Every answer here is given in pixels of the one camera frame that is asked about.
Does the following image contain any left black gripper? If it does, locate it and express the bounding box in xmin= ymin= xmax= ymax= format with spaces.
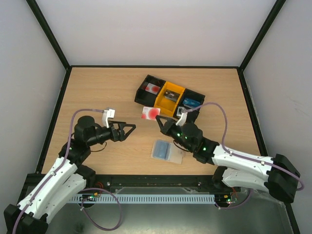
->
xmin=87 ymin=120 xmax=136 ymax=146

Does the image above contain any yellow bin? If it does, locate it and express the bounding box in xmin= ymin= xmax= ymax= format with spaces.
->
xmin=154 ymin=81 xmax=185 ymax=117

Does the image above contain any red credit card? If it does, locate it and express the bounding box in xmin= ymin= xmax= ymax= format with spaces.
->
xmin=141 ymin=106 xmax=160 ymax=120

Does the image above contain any black bin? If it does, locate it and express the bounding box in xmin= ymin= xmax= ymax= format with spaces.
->
xmin=173 ymin=89 xmax=205 ymax=123
xmin=135 ymin=75 xmax=166 ymax=107

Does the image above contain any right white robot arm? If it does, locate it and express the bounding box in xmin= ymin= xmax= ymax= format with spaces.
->
xmin=156 ymin=115 xmax=300 ymax=203

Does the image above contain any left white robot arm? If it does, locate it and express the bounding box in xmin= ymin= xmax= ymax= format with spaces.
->
xmin=4 ymin=116 xmax=136 ymax=234

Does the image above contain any dark card in bin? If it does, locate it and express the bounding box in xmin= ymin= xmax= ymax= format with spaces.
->
xmin=164 ymin=90 xmax=180 ymax=102

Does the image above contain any blue card in bin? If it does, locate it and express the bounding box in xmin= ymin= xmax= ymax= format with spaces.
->
xmin=182 ymin=98 xmax=201 ymax=109

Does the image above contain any blue card in holder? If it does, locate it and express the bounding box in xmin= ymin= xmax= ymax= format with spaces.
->
xmin=152 ymin=140 xmax=170 ymax=160

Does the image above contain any red white card in bin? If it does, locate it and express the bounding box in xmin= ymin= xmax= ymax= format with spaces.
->
xmin=143 ymin=83 xmax=160 ymax=95

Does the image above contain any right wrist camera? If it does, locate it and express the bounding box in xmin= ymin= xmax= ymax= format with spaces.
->
xmin=176 ymin=107 xmax=188 ymax=126

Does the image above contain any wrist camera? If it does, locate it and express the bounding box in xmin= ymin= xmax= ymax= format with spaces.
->
xmin=102 ymin=108 xmax=116 ymax=128
xmin=176 ymin=107 xmax=188 ymax=126

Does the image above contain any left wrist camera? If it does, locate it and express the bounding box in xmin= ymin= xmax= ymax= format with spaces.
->
xmin=102 ymin=108 xmax=116 ymax=128

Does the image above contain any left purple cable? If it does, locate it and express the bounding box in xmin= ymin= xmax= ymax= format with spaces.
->
xmin=12 ymin=108 xmax=122 ymax=234

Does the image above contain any black aluminium frame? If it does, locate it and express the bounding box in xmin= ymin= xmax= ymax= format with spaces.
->
xmin=0 ymin=0 xmax=312 ymax=234

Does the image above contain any grey slotted cable duct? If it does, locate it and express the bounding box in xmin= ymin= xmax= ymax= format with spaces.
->
xmin=67 ymin=194 xmax=215 ymax=204

